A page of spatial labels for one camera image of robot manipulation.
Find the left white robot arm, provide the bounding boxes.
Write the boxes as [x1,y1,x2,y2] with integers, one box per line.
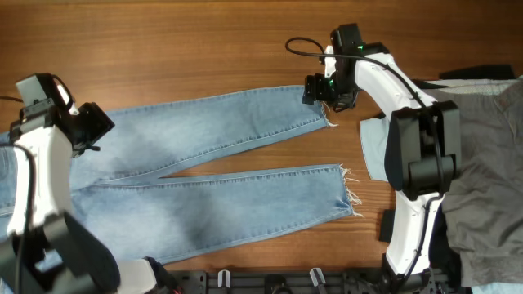
[1,95,180,293]

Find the light blue shirt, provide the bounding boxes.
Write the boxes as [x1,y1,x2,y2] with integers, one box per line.
[360,118,389,182]

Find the black garment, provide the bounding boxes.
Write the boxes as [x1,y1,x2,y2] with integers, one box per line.
[378,64,516,283]

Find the black mounting rail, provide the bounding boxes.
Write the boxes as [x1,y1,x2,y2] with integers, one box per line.
[171,268,456,294]

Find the grey garment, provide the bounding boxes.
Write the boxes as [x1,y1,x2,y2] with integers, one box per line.
[424,77,523,287]

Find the light blue denim jeans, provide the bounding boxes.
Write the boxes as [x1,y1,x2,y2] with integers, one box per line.
[0,84,364,278]

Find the left white rail clip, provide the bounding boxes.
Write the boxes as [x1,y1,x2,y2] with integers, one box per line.
[217,269,231,288]

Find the right white rail clip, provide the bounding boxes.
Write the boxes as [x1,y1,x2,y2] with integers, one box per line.
[309,267,326,287]

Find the white rail clip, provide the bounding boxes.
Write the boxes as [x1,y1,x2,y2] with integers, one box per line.
[217,269,231,288]
[309,267,326,287]

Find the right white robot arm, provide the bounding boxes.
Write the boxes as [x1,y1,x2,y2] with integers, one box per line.
[303,42,461,293]

